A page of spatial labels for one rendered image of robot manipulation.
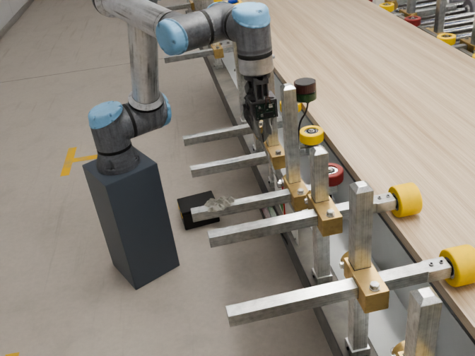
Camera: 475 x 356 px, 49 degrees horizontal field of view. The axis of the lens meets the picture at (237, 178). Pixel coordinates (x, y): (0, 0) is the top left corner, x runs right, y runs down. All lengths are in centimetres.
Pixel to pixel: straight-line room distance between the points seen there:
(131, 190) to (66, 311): 68
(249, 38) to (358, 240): 56
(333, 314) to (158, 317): 119
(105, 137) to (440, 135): 129
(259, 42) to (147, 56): 81
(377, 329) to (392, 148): 54
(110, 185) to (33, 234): 105
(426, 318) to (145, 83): 155
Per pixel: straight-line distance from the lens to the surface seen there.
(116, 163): 226
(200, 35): 136
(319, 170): 123
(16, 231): 326
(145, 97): 218
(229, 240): 123
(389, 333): 145
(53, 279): 281
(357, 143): 167
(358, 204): 99
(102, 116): 218
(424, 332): 88
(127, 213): 232
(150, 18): 147
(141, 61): 206
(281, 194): 151
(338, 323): 136
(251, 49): 132
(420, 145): 167
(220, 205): 147
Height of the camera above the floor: 172
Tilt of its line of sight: 32 degrees down
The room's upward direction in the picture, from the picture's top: 7 degrees counter-clockwise
